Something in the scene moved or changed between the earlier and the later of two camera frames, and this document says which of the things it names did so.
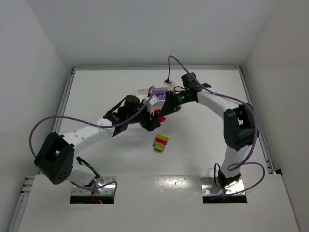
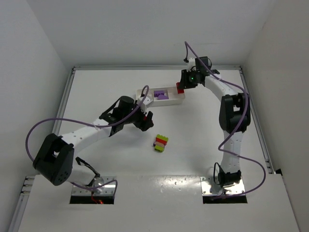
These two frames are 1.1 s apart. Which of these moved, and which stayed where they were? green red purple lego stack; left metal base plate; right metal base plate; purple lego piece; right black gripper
Moved: right black gripper
Stayed: purple lego piece; green red purple lego stack; right metal base plate; left metal base plate
